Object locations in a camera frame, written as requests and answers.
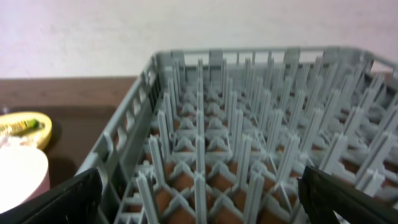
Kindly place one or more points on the crumpled white tissue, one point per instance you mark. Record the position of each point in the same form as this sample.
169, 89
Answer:
17, 141

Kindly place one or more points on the yellow plate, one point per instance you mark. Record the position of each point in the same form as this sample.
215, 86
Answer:
42, 134

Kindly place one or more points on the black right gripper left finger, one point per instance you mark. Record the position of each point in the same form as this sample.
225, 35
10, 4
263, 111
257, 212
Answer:
76, 200

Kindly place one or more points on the pink white bowl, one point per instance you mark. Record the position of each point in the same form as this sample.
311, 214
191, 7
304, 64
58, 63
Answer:
24, 175

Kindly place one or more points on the green snack wrapper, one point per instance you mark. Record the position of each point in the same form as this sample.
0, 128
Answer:
19, 127

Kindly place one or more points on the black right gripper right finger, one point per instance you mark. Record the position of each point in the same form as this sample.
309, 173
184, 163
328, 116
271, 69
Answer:
323, 197

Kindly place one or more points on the grey dishwasher rack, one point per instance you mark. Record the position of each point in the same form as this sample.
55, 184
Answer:
223, 135

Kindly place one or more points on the dark brown tray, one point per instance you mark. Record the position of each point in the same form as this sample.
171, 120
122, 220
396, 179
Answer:
74, 133

